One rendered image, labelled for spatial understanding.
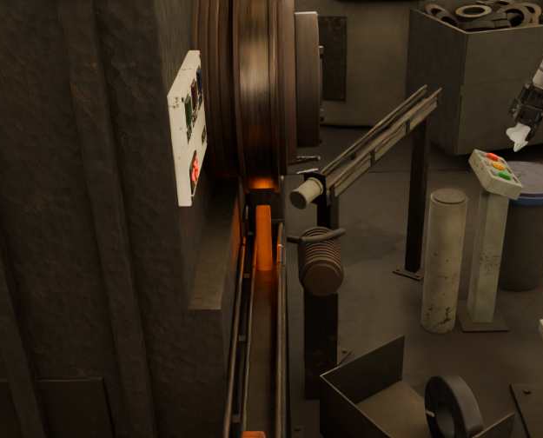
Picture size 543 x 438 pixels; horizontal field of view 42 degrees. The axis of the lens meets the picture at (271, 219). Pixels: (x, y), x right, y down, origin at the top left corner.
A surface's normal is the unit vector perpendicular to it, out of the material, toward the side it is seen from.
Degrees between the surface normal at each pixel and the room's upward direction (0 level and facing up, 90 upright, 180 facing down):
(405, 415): 5
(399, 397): 5
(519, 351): 0
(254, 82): 73
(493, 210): 90
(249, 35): 51
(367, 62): 90
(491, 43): 90
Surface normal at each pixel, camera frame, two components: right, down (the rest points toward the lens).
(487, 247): -0.02, 0.47
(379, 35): -0.25, 0.46
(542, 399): -0.04, -0.88
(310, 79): -0.03, 0.19
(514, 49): 0.24, 0.45
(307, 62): -0.04, -0.07
